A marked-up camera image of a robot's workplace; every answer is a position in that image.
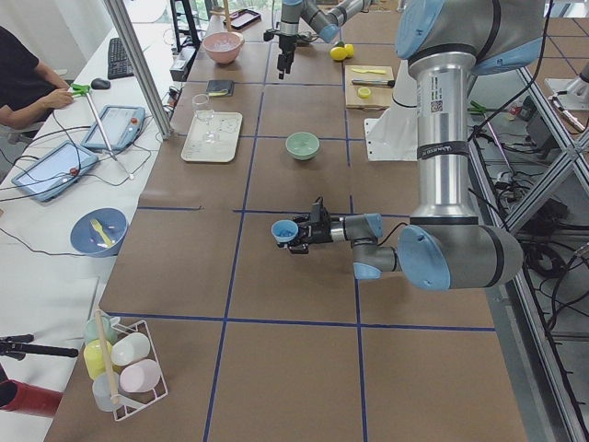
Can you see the blue teach pendant near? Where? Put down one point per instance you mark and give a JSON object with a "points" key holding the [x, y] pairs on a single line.
{"points": [[55, 172]]}

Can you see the white plastic cup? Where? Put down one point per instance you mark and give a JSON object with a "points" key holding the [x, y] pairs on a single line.
{"points": [[130, 349]]}

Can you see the aluminium frame post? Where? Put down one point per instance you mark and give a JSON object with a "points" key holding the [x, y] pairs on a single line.
{"points": [[122, 23]]}

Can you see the metal handle knife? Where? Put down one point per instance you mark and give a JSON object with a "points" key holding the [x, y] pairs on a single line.
{"points": [[374, 83]]}

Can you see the grabber stick green tip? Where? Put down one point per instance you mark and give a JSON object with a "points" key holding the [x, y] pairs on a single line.
{"points": [[85, 91]]}

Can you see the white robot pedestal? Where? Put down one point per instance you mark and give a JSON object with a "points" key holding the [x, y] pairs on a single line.
{"points": [[394, 135]]}

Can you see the pink plastic cup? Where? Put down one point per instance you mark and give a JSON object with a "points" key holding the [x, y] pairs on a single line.
{"points": [[141, 376]]}

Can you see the light blue plastic cup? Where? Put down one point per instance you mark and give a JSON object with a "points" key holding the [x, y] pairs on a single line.
{"points": [[284, 231]]}

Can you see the blue teach pendant far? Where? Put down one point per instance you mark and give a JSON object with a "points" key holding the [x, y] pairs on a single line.
{"points": [[122, 124]]}

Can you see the pink bowl with ice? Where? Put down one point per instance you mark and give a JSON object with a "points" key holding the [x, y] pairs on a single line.
{"points": [[223, 47]]}

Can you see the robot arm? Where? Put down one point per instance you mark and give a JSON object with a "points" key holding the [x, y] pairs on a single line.
{"points": [[325, 24], [443, 246]]}

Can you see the blue bowl with fork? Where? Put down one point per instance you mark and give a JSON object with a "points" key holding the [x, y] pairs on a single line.
{"points": [[100, 233]]}

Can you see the yellow plastic knife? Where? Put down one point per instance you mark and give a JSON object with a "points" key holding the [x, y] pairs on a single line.
{"points": [[369, 71]]}

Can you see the white wire cup rack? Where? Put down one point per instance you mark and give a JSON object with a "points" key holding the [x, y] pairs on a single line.
{"points": [[131, 403]]}

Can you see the clear grey plastic cup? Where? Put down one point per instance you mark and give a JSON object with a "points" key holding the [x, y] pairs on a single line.
{"points": [[102, 395]]}

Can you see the black keyboard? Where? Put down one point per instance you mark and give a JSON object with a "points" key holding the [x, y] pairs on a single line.
{"points": [[119, 65]]}

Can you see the cream bear tray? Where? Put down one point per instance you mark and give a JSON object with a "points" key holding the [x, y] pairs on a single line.
{"points": [[227, 125]]}

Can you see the black computer mouse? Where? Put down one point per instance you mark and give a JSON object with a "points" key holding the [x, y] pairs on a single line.
{"points": [[100, 84]]}

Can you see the yellow plastic cup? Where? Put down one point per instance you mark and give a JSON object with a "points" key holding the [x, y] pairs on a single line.
{"points": [[93, 359]]}

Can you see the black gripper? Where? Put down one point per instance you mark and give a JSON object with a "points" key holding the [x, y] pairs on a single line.
{"points": [[323, 233], [285, 42]]}

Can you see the clear wine glass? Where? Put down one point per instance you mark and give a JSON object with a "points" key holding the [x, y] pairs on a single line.
{"points": [[204, 113]]}

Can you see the blue teach pendant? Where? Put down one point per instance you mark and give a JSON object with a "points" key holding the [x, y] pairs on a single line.
{"points": [[122, 124], [55, 172]]}

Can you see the grey folded cloth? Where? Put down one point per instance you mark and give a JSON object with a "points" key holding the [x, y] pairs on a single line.
{"points": [[220, 88]]}

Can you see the person in black shirt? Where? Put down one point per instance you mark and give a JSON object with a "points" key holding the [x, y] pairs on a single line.
{"points": [[30, 89]]}

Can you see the green plastic cup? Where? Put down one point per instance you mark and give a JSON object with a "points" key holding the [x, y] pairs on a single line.
{"points": [[91, 330]]}

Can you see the wooden cutting board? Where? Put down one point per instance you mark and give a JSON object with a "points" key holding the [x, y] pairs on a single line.
{"points": [[381, 96]]}

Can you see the red cylinder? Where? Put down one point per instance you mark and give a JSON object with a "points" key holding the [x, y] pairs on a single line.
{"points": [[19, 397]]}

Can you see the yellow lemon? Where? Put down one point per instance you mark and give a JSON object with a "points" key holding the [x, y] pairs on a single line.
{"points": [[349, 49], [338, 53]]}

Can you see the mint green bowl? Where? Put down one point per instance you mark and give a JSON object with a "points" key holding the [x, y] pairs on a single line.
{"points": [[302, 145]]}

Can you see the half lemon slice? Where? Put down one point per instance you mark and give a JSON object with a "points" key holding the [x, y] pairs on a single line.
{"points": [[364, 92]]}

